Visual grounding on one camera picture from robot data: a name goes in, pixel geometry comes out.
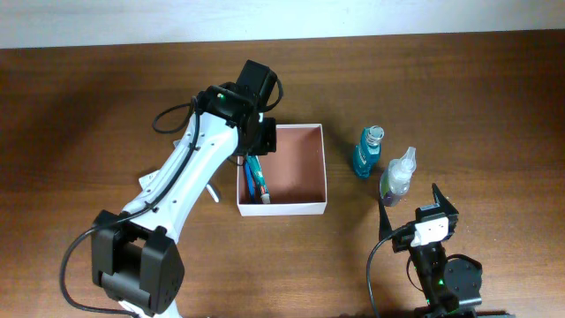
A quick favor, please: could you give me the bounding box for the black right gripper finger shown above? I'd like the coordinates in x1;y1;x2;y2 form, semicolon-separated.
378;198;393;241
432;183;456;215

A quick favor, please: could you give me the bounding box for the green toothpaste tube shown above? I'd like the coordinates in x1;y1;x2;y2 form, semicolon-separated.
246;155;271;204

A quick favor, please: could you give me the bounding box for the blue disposable razor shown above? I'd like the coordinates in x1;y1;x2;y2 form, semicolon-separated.
244;156;257;204

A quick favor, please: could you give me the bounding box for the white green packet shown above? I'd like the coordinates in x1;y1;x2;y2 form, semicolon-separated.
138;170;159;190

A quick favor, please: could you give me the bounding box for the blue white toothbrush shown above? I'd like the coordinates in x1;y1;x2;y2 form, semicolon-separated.
206;184;220;203

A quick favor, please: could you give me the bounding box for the clear purple spray bottle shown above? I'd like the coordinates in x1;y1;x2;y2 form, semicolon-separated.
380;147;417;207

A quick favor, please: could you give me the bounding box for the pink open cardboard box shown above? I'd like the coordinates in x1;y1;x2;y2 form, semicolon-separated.
236;124;328;216

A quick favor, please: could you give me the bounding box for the teal mouthwash bottle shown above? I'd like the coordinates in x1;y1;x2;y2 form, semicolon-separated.
353;125;385;179

